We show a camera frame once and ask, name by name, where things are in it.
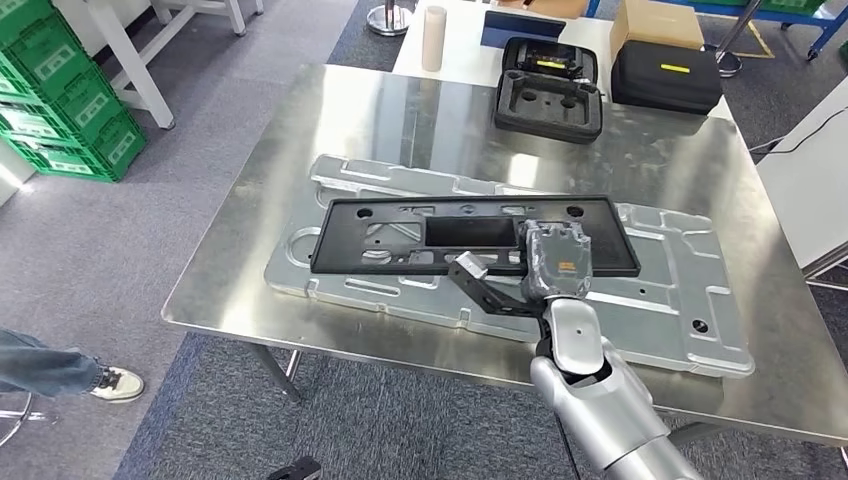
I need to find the stamped sheet metal panel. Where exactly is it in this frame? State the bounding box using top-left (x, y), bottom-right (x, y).
top-left (263, 154), bottom-right (757, 380)

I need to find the white furniture panel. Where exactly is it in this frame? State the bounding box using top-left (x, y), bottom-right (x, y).
top-left (755, 76), bottom-right (848, 270)

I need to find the chrome stanchion post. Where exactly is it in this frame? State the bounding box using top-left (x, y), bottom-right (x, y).
top-left (366, 0), bottom-right (413, 38)
top-left (702, 0), bottom-right (763, 79)

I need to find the white table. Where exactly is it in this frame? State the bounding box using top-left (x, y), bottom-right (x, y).
top-left (392, 0), bottom-right (737, 122)

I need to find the person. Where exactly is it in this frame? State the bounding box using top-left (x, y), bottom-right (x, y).
top-left (0, 329), bottom-right (146, 404)

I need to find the black cable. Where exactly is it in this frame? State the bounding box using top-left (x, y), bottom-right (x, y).
top-left (748, 105), bottom-right (848, 157)

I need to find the chrome swivel stool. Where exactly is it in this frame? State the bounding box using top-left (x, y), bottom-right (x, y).
top-left (0, 392), bottom-right (58, 448)

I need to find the white table frame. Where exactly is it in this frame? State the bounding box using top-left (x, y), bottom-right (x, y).
top-left (52, 0), bottom-right (266, 130)

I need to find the open black tool case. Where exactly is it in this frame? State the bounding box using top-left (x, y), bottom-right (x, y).
top-left (501, 36), bottom-right (600, 87)

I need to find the stainless steel workbench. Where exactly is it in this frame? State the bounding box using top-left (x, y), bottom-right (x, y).
top-left (160, 62), bottom-right (848, 448)

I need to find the dark blue panel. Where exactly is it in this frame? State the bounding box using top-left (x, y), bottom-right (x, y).
top-left (480, 9), bottom-right (568, 49)

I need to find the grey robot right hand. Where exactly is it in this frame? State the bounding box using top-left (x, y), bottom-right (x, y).
top-left (518, 219), bottom-right (593, 303)

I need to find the black foam tray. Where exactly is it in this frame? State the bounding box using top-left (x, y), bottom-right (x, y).
top-left (493, 69), bottom-right (604, 146)

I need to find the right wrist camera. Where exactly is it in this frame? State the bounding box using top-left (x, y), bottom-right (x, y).
top-left (447, 250), bottom-right (551, 318)

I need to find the black plastic plate bracket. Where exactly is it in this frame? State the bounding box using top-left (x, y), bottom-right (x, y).
top-left (309, 195), bottom-right (642, 278)

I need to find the white cylinder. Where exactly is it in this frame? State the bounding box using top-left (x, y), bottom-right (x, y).
top-left (421, 5), bottom-right (448, 73)

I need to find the black carrying case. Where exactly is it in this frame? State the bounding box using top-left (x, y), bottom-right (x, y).
top-left (609, 39), bottom-right (723, 117)

